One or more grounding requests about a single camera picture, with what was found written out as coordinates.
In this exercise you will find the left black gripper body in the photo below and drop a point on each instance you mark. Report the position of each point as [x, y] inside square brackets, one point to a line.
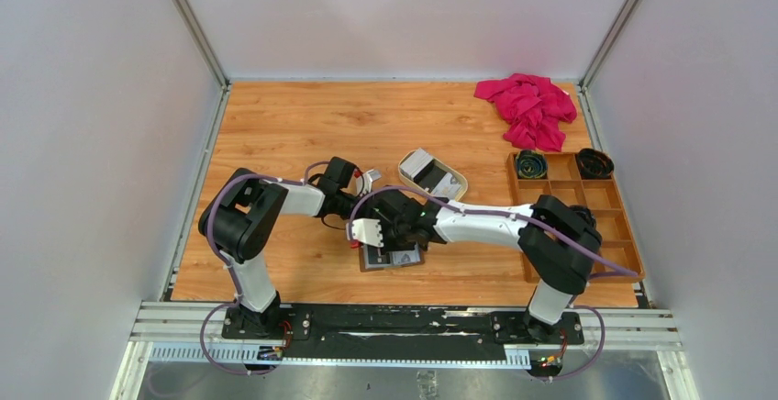
[346, 205]

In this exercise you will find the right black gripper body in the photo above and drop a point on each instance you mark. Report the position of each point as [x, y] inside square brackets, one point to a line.
[394, 236]

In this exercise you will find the brown leather card holder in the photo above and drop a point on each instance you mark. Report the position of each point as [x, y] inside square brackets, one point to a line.
[374, 259]

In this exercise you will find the beige oval card tray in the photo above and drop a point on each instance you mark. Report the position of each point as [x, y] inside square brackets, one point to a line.
[440, 180]

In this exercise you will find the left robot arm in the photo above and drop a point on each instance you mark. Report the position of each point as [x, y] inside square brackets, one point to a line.
[238, 224]

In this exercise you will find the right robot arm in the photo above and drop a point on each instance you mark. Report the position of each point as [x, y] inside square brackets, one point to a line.
[560, 242]

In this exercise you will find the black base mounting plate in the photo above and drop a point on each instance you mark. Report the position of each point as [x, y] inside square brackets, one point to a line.
[412, 333]

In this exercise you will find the pink cloth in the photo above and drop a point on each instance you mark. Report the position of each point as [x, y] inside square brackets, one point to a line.
[533, 107]

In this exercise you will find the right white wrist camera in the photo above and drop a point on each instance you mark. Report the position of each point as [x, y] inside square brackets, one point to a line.
[366, 231]

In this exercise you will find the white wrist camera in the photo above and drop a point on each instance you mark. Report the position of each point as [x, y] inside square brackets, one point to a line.
[366, 231]
[366, 180]

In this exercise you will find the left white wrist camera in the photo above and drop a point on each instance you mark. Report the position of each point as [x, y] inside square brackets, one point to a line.
[366, 180]

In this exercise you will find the aluminium rail frame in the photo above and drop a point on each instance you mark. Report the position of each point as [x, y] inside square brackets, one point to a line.
[198, 351]

